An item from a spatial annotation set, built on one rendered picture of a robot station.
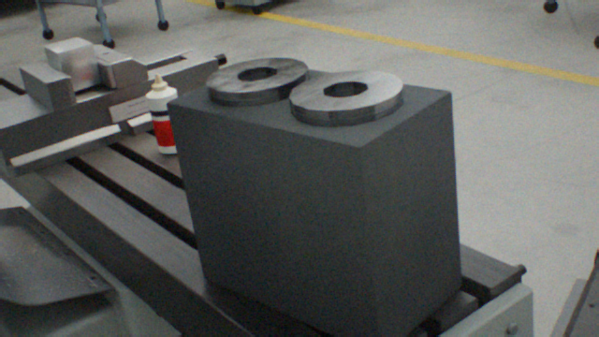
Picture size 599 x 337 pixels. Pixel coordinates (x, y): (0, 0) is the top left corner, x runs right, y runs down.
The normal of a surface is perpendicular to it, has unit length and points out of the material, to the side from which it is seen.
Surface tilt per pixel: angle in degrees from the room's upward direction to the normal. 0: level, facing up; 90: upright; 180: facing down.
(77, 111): 90
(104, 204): 0
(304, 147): 90
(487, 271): 0
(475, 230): 0
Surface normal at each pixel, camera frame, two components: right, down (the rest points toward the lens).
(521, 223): -0.13, -0.90
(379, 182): 0.73, 0.20
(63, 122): 0.57, 0.28
